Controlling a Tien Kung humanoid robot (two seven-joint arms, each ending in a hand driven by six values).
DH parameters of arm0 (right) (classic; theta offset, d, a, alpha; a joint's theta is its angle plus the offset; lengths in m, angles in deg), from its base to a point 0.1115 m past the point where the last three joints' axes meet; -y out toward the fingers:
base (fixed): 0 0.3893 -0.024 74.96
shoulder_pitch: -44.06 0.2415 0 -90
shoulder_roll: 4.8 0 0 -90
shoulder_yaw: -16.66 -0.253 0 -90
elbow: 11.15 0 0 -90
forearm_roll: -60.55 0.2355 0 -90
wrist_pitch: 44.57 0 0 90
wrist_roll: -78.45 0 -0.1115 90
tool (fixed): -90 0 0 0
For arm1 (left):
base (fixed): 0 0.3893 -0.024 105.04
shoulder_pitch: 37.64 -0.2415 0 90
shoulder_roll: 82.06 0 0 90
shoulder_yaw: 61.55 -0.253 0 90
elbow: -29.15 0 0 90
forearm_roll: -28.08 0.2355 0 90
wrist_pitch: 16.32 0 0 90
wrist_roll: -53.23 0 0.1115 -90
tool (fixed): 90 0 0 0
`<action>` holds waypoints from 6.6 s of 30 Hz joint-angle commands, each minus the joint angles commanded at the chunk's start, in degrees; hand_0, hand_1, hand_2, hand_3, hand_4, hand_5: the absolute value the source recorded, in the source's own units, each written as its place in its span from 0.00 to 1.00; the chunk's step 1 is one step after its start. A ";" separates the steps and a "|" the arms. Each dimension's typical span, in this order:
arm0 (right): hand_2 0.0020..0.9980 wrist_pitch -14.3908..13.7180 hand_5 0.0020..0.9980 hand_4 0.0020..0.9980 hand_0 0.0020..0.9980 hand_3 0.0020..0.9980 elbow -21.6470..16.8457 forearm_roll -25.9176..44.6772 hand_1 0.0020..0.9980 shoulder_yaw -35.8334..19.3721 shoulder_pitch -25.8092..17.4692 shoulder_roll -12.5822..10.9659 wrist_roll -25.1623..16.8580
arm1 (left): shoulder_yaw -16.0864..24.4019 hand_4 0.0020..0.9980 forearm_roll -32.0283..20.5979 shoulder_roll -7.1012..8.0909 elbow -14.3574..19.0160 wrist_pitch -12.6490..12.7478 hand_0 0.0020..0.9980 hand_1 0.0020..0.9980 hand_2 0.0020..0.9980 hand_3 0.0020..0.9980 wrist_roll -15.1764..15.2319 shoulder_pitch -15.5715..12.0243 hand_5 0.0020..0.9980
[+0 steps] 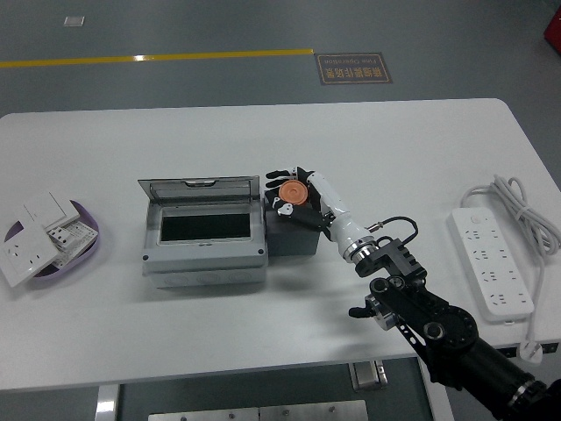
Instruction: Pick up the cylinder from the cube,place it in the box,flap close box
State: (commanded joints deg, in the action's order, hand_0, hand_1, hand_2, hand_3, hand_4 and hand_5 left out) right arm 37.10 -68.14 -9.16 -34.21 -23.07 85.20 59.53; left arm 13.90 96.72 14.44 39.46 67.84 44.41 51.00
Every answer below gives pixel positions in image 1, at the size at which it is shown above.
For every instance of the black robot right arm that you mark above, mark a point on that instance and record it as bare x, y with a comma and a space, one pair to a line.
451, 329

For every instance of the black table control panel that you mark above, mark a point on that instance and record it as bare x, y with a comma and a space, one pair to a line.
508, 351

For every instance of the white power strip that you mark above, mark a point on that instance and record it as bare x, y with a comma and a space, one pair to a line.
491, 263

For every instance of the white rocker switch plate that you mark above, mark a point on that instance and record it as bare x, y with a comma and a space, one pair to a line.
48, 206

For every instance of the white wall socket plate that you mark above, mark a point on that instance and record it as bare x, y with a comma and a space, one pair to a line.
24, 261

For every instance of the purple shallow tray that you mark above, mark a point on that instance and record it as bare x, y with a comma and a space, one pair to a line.
76, 266

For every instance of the small grey floor plate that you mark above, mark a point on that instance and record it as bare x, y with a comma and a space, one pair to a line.
74, 21

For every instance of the grey metal table bracket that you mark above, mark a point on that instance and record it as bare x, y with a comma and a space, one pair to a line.
368, 375

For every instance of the upturned white socket module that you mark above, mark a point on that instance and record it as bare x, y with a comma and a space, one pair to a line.
70, 239

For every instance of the orange cylinder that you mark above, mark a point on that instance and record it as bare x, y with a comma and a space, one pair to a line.
293, 192

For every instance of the red object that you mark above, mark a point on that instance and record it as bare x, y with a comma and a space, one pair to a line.
553, 28

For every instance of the grey metal base plate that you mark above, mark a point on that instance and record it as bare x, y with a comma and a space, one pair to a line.
258, 412

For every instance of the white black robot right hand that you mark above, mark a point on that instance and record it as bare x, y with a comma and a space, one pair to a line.
346, 228

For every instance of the dark grey cube with hole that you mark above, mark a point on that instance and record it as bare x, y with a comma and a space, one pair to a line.
293, 241

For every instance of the white table leg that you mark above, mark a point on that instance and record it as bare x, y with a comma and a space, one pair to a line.
106, 403
438, 399

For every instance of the smoky transparent box lid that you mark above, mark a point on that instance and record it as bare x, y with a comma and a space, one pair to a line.
201, 193

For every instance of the yellow floor tape line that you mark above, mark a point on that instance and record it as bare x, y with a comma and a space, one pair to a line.
153, 57

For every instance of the grey electrical enclosure box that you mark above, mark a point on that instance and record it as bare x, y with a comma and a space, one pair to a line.
201, 263

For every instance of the dark floor sign orange text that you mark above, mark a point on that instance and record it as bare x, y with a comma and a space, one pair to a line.
354, 69

